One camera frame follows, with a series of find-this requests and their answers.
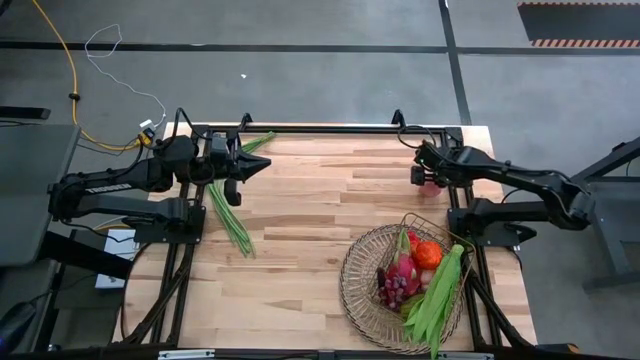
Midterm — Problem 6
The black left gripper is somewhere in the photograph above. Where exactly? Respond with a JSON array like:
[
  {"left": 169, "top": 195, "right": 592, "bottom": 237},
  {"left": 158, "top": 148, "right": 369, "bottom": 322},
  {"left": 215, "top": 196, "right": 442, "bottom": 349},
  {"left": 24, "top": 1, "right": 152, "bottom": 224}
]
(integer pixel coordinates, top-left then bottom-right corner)
[{"left": 199, "top": 134, "right": 273, "bottom": 208}]

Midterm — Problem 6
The silver metal bracket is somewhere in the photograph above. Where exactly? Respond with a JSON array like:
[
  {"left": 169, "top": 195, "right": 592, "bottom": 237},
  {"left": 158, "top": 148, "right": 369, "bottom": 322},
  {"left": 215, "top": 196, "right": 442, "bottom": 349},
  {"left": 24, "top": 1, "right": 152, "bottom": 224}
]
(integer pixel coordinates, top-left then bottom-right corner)
[
  {"left": 157, "top": 349, "right": 217, "bottom": 360},
  {"left": 437, "top": 351, "right": 495, "bottom": 360}
]

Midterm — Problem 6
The grey metal stand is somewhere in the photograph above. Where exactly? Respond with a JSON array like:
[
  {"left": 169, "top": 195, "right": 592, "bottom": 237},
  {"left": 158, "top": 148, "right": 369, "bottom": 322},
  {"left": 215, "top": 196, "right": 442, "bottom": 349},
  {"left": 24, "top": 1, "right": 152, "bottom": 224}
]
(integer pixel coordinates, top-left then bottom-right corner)
[{"left": 569, "top": 135, "right": 640, "bottom": 292}]

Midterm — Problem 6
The black metal rig frame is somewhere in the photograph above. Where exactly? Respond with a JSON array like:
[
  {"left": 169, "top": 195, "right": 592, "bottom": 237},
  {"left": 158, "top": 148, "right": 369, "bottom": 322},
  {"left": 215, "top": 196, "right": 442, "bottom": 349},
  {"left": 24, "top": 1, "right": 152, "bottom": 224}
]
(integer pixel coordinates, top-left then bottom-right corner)
[{"left": 114, "top": 108, "right": 539, "bottom": 359}]

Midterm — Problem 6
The thin white cable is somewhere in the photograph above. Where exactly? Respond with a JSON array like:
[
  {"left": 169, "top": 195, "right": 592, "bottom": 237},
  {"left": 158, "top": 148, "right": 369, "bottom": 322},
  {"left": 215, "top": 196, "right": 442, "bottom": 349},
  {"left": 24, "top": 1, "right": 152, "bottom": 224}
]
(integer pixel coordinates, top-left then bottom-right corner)
[{"left": 83, "top": 23, "right": 168, "bottom": 130}]

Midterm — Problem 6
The pink dragon fruit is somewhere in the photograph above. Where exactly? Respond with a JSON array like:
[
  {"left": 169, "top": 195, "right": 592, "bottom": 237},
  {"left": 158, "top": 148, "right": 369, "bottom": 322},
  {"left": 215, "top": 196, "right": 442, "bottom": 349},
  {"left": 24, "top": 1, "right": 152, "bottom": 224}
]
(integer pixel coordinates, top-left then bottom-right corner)
[{"left": 385, "top": 227, "right": 423, "bottom": 297}]

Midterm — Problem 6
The yellow cable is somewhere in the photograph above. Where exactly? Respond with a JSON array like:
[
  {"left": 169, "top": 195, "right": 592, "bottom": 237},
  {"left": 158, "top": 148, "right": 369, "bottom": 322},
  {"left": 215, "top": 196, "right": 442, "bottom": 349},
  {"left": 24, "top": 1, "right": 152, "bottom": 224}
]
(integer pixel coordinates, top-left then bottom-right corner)
[{"left": 30, "top": 0, "right": 154, "bottom": 152}]

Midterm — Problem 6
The green long beans bundle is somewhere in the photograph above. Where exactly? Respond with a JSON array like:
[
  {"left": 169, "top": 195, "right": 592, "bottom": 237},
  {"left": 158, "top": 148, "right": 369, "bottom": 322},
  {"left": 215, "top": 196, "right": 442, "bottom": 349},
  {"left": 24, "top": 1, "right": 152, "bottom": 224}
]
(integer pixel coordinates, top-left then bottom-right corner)
[{"left": 206, "top": 130, "right": 278, "bottom": 260}]

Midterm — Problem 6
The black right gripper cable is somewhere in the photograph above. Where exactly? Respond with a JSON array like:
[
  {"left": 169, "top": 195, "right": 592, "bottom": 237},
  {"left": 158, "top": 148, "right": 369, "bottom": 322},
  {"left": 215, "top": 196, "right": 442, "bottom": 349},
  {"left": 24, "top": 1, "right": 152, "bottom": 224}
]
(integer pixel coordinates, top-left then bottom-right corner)
[{"left": 397, "top": 124, "right": 441, "bottom": 151}]

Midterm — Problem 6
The green bell pepper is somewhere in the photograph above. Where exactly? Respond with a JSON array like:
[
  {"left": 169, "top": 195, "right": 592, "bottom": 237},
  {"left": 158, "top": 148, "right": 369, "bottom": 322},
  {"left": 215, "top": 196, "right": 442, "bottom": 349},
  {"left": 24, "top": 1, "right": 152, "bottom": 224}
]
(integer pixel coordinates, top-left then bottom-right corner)
[{"left": 398, "top": 293, "right": 427, "bottom": 319}]

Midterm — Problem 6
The black flat bar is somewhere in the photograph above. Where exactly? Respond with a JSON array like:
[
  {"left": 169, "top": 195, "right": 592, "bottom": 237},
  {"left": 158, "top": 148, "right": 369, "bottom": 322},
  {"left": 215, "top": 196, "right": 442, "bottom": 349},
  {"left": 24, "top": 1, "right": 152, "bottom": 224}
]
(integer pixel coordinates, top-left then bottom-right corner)
[{"left": 0, "top": 105, "right": 52, "bottom": 121}]

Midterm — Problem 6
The white box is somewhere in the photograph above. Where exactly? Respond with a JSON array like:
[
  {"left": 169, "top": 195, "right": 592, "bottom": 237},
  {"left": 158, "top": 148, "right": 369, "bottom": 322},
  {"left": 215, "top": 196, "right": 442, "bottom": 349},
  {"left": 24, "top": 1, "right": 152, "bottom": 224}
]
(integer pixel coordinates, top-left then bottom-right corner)
[{"left": 93, "top": 228, "right": 140, "bottom": 291}]

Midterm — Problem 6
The purple grape bunch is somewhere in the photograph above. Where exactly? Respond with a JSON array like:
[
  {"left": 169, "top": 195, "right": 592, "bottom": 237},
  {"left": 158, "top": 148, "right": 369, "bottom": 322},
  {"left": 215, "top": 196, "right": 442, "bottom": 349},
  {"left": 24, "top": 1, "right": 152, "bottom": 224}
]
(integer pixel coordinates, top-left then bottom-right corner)
[{"left": 376, "top": 273, "right": 410, "bottom": 312}]

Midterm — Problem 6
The black rounded device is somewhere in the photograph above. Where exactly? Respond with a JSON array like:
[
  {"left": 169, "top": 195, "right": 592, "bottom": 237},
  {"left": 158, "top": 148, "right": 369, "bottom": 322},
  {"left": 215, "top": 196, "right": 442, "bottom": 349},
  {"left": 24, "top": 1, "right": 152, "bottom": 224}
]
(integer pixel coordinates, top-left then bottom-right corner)
[{"left": 0, "top": 299, "right": 40, "bottom": 354}]

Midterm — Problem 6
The green leafy vegetable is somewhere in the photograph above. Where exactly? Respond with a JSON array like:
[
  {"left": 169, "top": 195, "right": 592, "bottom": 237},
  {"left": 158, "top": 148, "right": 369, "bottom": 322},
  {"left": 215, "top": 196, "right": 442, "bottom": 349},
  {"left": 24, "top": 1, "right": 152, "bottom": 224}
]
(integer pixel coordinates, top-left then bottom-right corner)
[{"left": 402, "top": 242, "right": 464, "bottom": 360}]

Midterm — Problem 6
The wire produce basket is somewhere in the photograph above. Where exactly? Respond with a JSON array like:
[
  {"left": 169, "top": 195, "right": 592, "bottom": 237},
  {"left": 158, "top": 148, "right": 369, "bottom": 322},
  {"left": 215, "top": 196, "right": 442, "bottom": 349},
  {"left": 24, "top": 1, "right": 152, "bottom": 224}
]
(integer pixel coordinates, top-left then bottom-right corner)
[{"left": 373, "top": 212, "right": 476, "bottom": 329}]

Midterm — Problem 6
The black hazard striped mat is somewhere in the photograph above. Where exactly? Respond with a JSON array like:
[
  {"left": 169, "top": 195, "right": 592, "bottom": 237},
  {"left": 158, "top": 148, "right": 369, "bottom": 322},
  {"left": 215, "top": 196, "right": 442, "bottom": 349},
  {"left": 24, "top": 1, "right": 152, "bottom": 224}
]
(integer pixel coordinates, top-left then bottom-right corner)
[{"left": 516, "top": 1, "right": 640, "bottom": 50}]

